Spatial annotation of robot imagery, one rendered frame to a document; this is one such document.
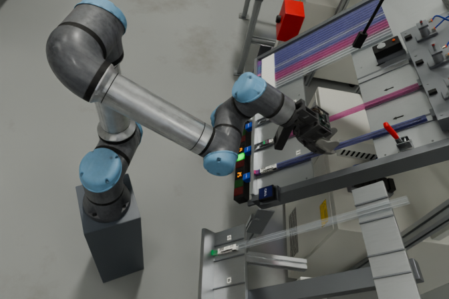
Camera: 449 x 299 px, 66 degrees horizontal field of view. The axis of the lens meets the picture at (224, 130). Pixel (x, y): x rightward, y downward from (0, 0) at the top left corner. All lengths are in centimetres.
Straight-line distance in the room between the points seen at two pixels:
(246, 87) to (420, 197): 92
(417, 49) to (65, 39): 87
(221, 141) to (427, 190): 97
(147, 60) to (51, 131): 83
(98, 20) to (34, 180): 131
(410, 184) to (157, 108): 107
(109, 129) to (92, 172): 13
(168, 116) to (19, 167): 141
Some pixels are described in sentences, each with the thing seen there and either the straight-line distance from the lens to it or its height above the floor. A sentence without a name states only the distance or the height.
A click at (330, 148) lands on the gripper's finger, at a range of 99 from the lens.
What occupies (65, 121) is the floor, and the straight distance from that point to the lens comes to 221.
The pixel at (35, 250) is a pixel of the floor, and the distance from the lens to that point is 184.
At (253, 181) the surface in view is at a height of 73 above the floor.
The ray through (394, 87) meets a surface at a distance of 109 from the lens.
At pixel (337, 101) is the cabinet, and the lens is 165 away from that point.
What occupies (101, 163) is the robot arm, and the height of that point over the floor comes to 78.
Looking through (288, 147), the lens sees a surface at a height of 80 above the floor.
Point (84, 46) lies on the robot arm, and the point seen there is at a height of 118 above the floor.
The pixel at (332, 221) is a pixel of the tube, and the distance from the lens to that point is 81.
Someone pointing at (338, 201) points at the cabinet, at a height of 62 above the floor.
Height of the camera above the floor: 165
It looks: 50 degrees down
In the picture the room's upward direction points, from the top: 14 degrees clockwise
